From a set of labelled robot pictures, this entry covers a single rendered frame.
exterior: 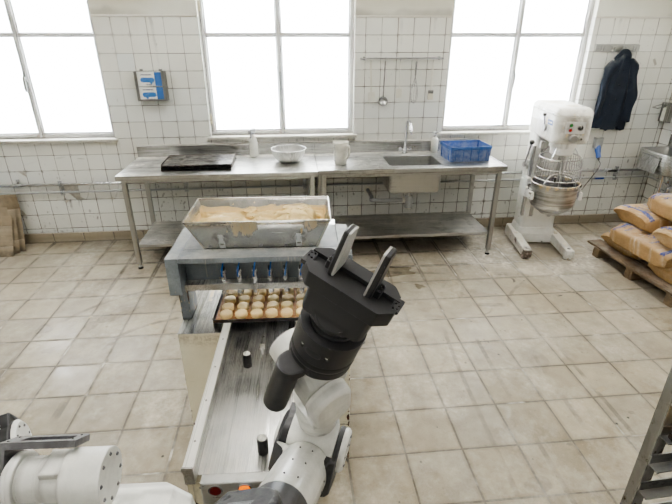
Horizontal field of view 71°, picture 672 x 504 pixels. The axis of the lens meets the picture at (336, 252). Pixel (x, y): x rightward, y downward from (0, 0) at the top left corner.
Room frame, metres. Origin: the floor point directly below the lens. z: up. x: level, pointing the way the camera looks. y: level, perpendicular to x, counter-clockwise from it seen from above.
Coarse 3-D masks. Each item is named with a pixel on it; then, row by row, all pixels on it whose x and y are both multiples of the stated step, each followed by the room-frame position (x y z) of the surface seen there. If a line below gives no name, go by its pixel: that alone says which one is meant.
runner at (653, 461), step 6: (654, 456) 0.78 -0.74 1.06; (660, 456) 0.79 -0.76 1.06; (666, 456) 0.79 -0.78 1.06; (648, 462) 0.79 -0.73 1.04; (654, 462) 0.79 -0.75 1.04; (660, 462) 0.79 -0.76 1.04; (666, 462) 0.79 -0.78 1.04; (654, 468) 0.77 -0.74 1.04; (660, 468) 0.77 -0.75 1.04; (666, 468) 0.77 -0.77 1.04
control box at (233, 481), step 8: (256, 472) 0.93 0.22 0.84; (264, 472) 0.93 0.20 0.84; (208, 480) 0.90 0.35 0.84; (216, 480) 0.90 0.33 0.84; (224, 480) 0.90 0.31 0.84; (232, 480) 0.90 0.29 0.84; (240, 480) 0.90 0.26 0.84; (248, 480) 0.90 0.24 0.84; (256, 480) 0.90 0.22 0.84; (208, 488) 0.89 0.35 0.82; (224, 488) 0.89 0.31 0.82; (232, 488) 0.89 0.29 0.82; (208, 496) 0.89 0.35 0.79; (216, 496) 0.89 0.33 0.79
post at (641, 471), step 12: (660, 396) 0.82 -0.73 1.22; (660, 408) 0.81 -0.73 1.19; (660, 420) 0.80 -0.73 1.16; (648, 432) 0.81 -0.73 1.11; (648, 444) 0.80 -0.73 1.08; (660, 444) 0.79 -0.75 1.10; (648, 456) 0.79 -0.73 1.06; (636, 468) 0.81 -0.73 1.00; (648, 468) 0.79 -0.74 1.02; (636, 480) 0.80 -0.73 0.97; (624, 492) 0.81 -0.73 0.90; (636, 492) 0.79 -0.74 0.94
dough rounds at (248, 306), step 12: (228, 300) 1.72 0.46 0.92; (240, 300) 1.73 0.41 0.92; (252, 300) 1.76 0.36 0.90; (264, 300) 1.74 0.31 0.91; (276, 300) 1.73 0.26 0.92; (288, 300) 1.73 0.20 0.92; (300, 300) 1.72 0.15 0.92; (228, 312) 1.63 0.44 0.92; (240, 312) 1.63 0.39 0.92; (252, 312) 1.63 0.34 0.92; (264, 312) 1.66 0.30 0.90; (276, 312) 1.63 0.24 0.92; (288, 312) 1.63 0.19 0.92
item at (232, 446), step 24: (240, 336) 1.58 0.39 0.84; (240, 360) 1.42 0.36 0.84; (264, 360) 1.42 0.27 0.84; (240, 384) 1.29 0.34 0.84; (264, 384) 1.29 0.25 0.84; (216, 408) 1.17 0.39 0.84; (240, 408) 1.17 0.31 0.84; (264, 408) 1.17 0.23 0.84; (288, 408) 1.17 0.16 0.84; (216, 432) 1.07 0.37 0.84; (240, 432) 1.07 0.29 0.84; (264, 432) 1.07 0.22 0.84; (216, 456) 0.98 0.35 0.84; (240, 456) 0.98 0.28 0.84; (264, 456) 0.98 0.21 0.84
